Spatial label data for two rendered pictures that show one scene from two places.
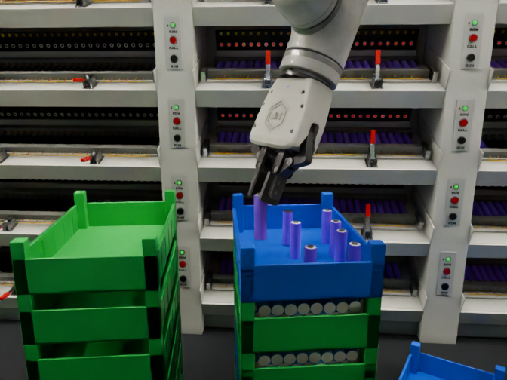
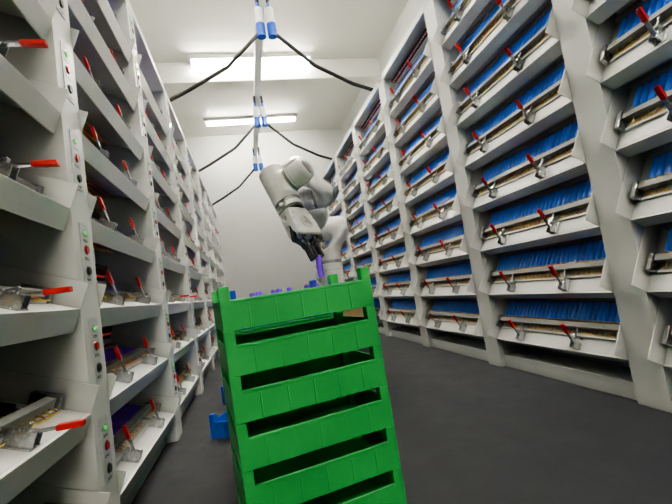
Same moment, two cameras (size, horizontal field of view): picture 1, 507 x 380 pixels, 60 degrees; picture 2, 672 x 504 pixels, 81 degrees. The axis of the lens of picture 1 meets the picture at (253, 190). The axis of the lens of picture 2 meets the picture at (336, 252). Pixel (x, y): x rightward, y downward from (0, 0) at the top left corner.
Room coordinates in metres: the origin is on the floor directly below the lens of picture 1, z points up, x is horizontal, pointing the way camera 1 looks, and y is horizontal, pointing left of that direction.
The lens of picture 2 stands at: (0.86, 1.09, 0.45)
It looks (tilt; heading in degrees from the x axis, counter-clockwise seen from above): 5 degrees up; 253
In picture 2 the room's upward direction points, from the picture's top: 9 degrees counter-clockwise
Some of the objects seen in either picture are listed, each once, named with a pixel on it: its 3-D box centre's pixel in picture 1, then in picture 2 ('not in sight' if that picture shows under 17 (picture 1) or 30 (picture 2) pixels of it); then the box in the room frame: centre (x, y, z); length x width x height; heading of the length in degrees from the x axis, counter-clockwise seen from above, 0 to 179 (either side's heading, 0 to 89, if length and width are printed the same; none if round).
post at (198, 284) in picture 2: not in sight; (184, 252); (1.07, -1.91, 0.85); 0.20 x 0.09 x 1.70; 176
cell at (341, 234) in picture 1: (340, 248); not in sight; (0.66, -0.14, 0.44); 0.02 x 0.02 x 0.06
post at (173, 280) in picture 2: not in sight; (164, 238); (1.12, -1.21, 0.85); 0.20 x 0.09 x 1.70; 176
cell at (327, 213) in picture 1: (326, 225); not in sight; (0.77, -0.14, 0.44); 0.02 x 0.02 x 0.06
